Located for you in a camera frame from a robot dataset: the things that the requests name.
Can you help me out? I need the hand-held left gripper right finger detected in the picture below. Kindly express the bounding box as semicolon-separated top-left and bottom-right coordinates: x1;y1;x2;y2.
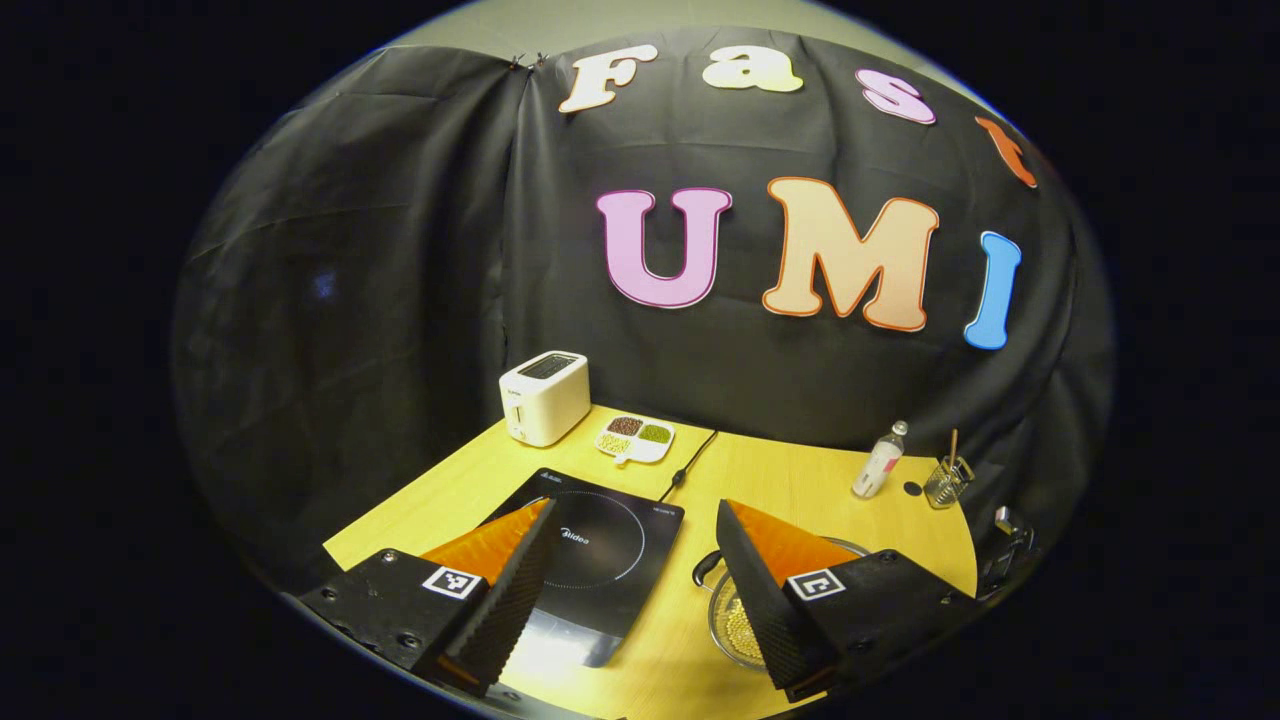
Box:
715;499;979;704

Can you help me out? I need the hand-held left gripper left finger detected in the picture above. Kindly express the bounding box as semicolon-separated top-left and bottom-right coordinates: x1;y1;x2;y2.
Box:
296;497;558;698

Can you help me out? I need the steel pot with soybeans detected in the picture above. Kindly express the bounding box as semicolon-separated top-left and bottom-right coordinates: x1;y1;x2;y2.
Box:
692;537;871;671

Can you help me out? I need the black induction cooktop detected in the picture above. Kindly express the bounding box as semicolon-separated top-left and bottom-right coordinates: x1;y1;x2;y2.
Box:
478;467;686;669

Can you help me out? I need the clear glass cup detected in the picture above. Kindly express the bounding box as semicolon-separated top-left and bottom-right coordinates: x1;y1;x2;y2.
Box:
923;455;975;510

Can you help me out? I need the clear plastic bottle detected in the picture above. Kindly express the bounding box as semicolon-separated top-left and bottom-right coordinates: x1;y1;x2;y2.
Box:
851;420;909;499

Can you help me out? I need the white divided dish of beans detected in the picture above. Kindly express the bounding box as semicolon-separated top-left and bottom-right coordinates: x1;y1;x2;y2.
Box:
595;414;676;466

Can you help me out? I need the white toaster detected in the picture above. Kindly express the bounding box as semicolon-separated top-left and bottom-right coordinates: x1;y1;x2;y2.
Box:
499;350;592;448

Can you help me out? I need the black power cable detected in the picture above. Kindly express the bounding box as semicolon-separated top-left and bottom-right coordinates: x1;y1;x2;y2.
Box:
657;430;719;503

